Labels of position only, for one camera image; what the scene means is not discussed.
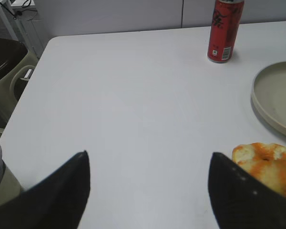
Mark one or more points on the beige trash bin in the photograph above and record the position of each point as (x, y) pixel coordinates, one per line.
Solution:
(15, 58)

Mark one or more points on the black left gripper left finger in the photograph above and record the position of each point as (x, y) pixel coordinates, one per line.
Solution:
(58, 202)

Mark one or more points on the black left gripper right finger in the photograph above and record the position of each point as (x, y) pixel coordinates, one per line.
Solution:
(239, 201)

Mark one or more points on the orange striped pumpkin bun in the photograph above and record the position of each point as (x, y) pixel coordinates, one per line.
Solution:
(265, 162)

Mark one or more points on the red soda can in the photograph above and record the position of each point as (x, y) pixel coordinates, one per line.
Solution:
(224, 28)

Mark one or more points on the beige round plate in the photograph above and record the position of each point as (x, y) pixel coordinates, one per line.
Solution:
(268, 96)

